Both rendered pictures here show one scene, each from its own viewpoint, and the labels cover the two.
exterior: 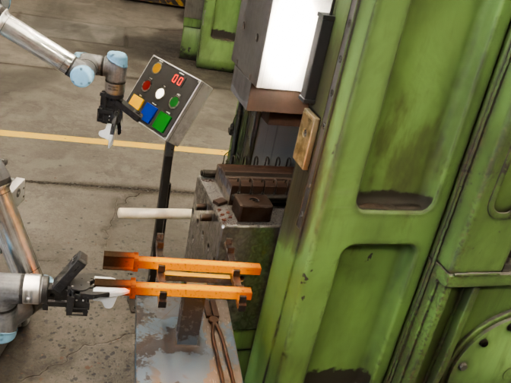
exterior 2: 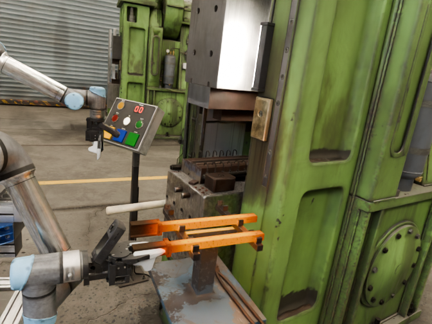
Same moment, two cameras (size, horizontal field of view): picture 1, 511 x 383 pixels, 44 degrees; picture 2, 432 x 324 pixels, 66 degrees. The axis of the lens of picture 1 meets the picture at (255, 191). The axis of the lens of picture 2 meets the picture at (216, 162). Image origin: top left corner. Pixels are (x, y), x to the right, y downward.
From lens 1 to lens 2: 0.76 m
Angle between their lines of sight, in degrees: 15
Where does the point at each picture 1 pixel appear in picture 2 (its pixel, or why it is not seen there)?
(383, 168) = (319, 131)
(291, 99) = (236, 99)
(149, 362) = (181, 315)
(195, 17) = not seen: hidden behind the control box
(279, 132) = (218, 134)
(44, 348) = not seen: outside the picture
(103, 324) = (100, 301)
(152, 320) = (168, 279)
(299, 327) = (276, 263)
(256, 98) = (214, 99)
